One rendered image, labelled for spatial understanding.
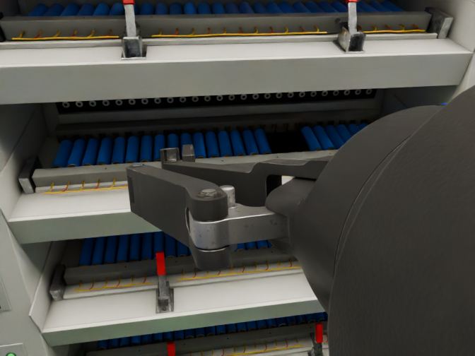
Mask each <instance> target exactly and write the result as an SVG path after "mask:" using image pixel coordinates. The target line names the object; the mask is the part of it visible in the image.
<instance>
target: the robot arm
mask: <svg viewBox="0 0 475 356"><path fill-rule="evenodd" d="M160 160H161V168H162V169H161V168H157V167H153V166H150V165H145V164H142V163H140V162H138V163H134V164H132V165H130V166H128V167H126V171H127V184H128V190H129V203H130V210H131V212H132V213H135V214H136V215H138V216H139V217H141V218H143V219H144V220H146V221H147V222H149V223H150V224H152V225H154V226H155V227H157V228H158V229H160V230H162V231H164V232H165V233H167V234H168V235H170V236H171V237H173V238H175V239H176V240H178V241H179V242H181V243H183V244H184V245H186V246H187V247H189V248H190V250H191V253H192V256H193V258H194V262H195V264H196V266H197V268H199V269H201V270H204V271H217V270H220V269H224V268H226V267H228V266H229V265H230V263H231V257H230V253H231V252H232V251H235V250H236V249H237V247H238V244H241V243H246V242H256V241H261V240H266V239H267V240H269V241H270V243H271V244H272V245H273V246H274V247H275V248H277V249H278V250H280V251H282V252H283V253H287V254H290V255H291V256H294V257H296V258H297V259H298V261H299V263H300V266H301V268H302V270H303V273H304V274H305V277H306V278H307V281H308V283H309V285H310V287H311V288H312V291H313V292H314V294H315V296H316V298H317V299H318V301H319V303H320V304H321V305H322V307H323V308H324V310H325V311H326V313H327V314H328V324H327V335H328V346H329V356H475V85H473V86H472V87H470V88H468V89H467V90H465V91H463V92H462V93H460V94H459V95H458V96H457V97H455V98H454V99H452V100H451V101H449V102H448V103H447V104H441V105H428V106H420V107H412V108H408V109H404V110H401V111H398V112H395V113H392V114H389V115H387V116H385V117H383V118H381V119H378V120H376V121H374V122H373V123H371V124H369V125H367V126H366V127H365V128H363V129H361V130H360V131H359V132H358V133H356V134H355V135H352V137H351V138H350V139H349V140H348V141H347V142H345V144H343V145H342V147H340V149H338V151H337V152H336V153H335V154H334V155H328V156H324V157H320V158H315V159H312V160H291V159H280V158H275V159H271V160H265V161H262V162H257V163H256V164H255V165H254V166H253V167H242V166H234V165H219V164H209V163H202V162H195V154H194V149H193V145H190V144H189V145H183V146H182V161H180V150H179V148H164V149H160ZM282 176H289V177H295V178H293V179H292V180H290V181H288V182H286V183H285V184H282Z"/></svg>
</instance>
